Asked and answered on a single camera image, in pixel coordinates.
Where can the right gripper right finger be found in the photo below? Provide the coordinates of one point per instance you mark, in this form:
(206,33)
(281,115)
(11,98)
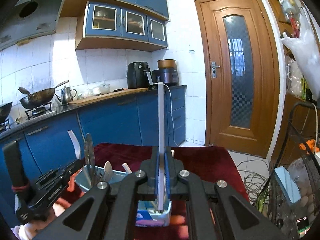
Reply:
(176,190)

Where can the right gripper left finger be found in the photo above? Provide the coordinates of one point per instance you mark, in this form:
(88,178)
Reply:
(150,166)

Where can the silver fork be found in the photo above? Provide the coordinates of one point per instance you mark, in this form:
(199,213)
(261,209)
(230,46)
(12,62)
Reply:
(90,157)

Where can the wooden chopstick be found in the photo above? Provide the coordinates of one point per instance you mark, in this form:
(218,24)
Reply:
(161,147)

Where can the blue lower kitchen cabinets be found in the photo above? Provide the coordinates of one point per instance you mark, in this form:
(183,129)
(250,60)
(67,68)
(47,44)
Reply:
(132,120)

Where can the person's left hand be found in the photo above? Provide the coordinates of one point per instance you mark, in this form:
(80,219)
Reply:
(32,228)

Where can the light blue utensil caddy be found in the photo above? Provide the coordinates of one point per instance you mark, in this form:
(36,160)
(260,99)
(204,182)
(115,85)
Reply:
(147,215)

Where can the silver spoon in caddy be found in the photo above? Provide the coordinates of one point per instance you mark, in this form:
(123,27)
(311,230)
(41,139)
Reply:
(108,172)

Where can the red floral blanket tablecloth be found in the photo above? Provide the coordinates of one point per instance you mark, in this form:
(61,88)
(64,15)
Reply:
(209,163)

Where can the gas stove burner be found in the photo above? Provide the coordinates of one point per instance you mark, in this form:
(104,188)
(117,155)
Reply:
(38,111)

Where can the wooden cutting board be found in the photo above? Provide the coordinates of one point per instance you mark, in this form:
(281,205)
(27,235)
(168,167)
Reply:
(98,98)

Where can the black wok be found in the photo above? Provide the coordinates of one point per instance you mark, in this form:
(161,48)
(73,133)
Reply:
(37,99)

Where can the dark rice cooker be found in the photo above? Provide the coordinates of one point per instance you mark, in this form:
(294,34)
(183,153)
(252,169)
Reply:
(168,76)

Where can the black air fryer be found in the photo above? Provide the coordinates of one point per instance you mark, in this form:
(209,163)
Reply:
(139,75)

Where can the light blue plastic container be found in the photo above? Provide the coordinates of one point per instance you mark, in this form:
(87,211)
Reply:
(288,186)

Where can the steel kettle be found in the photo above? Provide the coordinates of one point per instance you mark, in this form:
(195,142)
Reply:
(67,95)

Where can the brown pot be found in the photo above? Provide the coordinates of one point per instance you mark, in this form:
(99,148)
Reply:
(166,63)

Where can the wooden door with glass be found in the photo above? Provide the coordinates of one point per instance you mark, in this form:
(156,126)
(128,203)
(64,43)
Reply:
(242,102)

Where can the wooden corner shelf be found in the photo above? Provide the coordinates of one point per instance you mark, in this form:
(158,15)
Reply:
(294,21)

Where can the white plastic bag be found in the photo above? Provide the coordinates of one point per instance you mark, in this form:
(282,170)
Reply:
(303,55)

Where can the grey range hood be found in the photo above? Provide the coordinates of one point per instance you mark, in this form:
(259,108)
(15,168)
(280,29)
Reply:
(30,19)

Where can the black wire rack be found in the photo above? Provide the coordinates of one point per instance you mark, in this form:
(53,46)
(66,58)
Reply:
(301,220)

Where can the silver door handle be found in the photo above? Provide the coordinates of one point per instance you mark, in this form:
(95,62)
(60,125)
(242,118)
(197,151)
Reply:
(214,67)

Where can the blue upper wall cabinet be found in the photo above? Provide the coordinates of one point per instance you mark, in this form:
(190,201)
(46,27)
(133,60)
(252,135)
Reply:
(119,24)

